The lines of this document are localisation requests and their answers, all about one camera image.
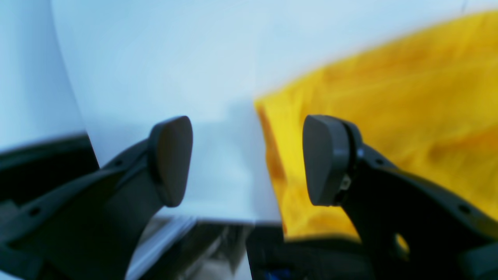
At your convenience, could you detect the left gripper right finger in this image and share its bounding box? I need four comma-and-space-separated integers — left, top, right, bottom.
302, 115, 498, 280

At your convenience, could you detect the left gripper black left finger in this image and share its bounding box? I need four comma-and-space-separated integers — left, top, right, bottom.
1, 116, 193, 280

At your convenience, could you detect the orange T-shirt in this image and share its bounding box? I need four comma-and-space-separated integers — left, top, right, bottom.
254, 10, 498, 240

